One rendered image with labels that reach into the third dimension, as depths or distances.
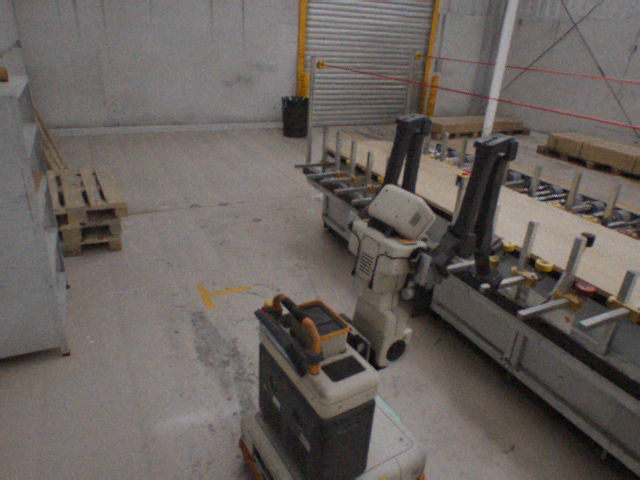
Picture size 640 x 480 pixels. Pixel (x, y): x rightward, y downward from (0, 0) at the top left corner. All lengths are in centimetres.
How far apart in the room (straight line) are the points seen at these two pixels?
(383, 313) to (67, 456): 168
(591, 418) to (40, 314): 309
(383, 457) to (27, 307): 212
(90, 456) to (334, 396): 141
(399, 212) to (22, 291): 219
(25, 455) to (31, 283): 90
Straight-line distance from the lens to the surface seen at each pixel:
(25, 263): 299
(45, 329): 320
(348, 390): 167
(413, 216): 171
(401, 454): 221
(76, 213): 440
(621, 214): 394
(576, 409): 294
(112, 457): 263
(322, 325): 177
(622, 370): 236
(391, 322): 188
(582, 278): 257
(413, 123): 196
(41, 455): 276
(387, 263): 169
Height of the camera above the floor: 192
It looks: 25 degrees down
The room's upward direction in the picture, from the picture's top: 4 degrees clockwise
